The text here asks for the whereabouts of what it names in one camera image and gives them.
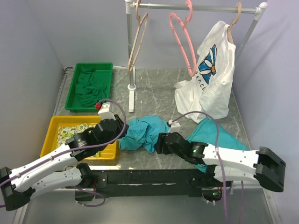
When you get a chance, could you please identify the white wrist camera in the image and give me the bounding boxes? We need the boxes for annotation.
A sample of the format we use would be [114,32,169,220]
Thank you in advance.
[167,120,181,133]
[95,102,115,120]

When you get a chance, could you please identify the yellow plastic tray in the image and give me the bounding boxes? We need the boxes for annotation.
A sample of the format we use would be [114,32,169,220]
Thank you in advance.
[40,115,118,161]

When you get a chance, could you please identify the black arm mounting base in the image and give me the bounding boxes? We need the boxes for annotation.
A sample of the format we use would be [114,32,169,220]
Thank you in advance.
[76,163,222,198]

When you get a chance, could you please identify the metal clothes rack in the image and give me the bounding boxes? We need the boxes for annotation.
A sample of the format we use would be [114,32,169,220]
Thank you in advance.
[125,0,268,112]

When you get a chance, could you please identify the right wooden hanger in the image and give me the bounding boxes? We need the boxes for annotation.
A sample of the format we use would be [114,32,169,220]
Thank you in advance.
[227,2,242,44]

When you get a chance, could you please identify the pink plastic hanger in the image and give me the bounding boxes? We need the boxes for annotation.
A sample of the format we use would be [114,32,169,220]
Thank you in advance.
[169,0,197,77]

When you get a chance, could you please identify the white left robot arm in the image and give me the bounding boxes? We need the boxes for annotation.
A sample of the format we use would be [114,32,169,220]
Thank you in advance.
[0,115,128,211]

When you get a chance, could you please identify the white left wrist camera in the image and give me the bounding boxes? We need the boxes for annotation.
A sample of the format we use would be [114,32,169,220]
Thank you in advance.
[95,102,115,120]

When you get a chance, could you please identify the white daisy print t shirt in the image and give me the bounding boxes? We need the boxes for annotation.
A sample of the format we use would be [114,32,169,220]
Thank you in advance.
[175,21,236,123]

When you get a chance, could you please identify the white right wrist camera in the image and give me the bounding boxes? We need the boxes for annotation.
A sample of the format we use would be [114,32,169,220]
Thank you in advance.
[167,120,181,133]

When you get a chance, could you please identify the dark green cloth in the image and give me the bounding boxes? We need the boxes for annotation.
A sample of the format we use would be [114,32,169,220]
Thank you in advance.
[75,66,111,107]

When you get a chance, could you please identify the teal folded shorts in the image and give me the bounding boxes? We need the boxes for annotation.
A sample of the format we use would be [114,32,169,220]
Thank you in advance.
[186,117,250,173]

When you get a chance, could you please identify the lemon print cloth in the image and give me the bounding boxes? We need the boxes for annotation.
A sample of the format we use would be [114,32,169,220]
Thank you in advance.
[56,123,94,148]

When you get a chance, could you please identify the green plastic tray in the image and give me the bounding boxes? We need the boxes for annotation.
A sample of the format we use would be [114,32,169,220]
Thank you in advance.
[65,63,113,113]

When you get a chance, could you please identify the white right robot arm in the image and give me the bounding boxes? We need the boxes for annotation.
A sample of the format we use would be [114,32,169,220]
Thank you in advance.
[154,133,286,192]

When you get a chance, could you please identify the light blue t shirt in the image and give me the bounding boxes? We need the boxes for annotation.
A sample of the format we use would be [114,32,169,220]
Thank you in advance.
[118,115,170,153]

